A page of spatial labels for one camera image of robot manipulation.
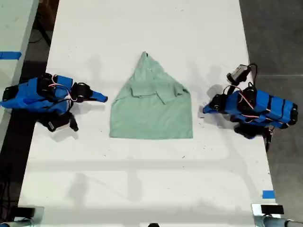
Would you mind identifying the red white servo wire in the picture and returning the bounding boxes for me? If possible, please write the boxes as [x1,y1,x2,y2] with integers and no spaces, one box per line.
[50,74,73,103]
[223,85,256,110]

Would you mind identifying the short blue tape piece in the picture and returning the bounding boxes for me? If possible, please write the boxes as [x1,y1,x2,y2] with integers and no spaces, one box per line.
[262,190,276,200]

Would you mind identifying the silver black camera box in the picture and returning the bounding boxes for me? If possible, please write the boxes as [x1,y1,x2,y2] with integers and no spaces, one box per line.
[226,63,251,84]

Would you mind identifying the black camera cable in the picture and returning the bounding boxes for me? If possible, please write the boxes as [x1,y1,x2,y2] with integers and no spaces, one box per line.
[247,62,259,90]

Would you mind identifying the black camera stalk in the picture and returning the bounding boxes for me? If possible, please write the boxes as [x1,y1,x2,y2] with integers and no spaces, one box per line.
[67,111,80,132]

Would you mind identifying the black floor cable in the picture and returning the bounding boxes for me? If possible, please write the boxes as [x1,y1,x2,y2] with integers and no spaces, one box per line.
[29,22,52,47]

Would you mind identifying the pale green T-shirt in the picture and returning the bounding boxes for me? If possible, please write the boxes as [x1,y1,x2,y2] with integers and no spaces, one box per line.
[109,51,194,140]

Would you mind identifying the small black box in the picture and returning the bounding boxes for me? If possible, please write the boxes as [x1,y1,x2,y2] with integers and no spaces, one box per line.
[260,204,285,215]
[16,206,36,218]

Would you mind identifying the long blue tape strip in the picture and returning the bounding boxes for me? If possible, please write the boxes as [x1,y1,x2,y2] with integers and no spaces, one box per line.
[0,51,23,60]

